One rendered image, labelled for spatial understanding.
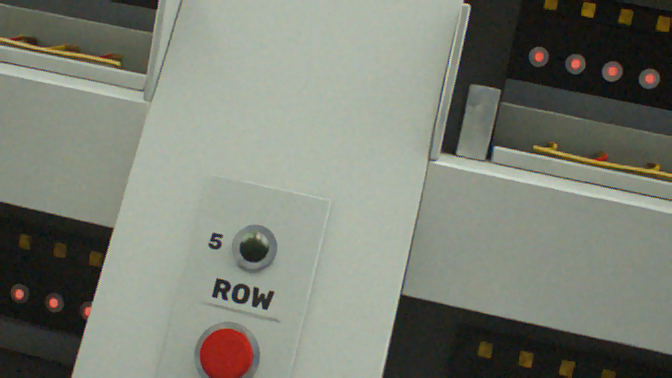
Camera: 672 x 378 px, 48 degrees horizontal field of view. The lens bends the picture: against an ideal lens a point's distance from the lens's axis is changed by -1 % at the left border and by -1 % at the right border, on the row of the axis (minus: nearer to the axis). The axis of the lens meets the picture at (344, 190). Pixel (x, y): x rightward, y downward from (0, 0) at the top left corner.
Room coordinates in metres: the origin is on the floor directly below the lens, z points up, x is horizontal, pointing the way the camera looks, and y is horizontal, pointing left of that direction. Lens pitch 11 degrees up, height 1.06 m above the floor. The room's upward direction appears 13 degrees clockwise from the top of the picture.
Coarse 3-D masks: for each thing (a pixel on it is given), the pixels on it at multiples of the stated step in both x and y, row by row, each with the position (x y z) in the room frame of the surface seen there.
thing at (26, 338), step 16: (0, 320) 0.43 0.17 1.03; (16, 320) 0.43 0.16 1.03; (0, 336) 0.43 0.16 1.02; (16, 336) 0.43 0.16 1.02; (32, 336) 0.43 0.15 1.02; (48, 336) 0.42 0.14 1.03; (64, 336) 0.42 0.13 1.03; (80, 336) 0.43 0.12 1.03; (32, 352) 0.43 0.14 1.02; (48, 352) 0.43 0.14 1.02; (64, 352) 0.43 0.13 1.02
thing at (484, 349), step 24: (456, 336) 0.39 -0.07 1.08; (480, 336) 0.39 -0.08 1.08; (504, 336) 0.39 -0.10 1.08; (456, 360) 0.40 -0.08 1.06; (480, 360) 0.39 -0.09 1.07; (504, 360) 0.39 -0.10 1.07; (528, 360) 0.39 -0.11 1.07; (552, 360) 0.38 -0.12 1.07; (576, 360) 0.38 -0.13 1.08; (600, 360) 0.38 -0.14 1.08
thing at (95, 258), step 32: (0, 224) 0.42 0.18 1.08; (32, 224) 0.42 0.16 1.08; (0, 256) 0.42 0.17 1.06; (32, 256) 0.42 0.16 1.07; (64, 256) 0.41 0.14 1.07; (96, 256) 0.41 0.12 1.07; (0, 288) 0.43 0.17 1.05; (32, 288) 0.42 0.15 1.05; (64, 288) 0.42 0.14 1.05; (96, 288) 0.42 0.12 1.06; (32, 320) 0.43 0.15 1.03; (64, 320) 0.43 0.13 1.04
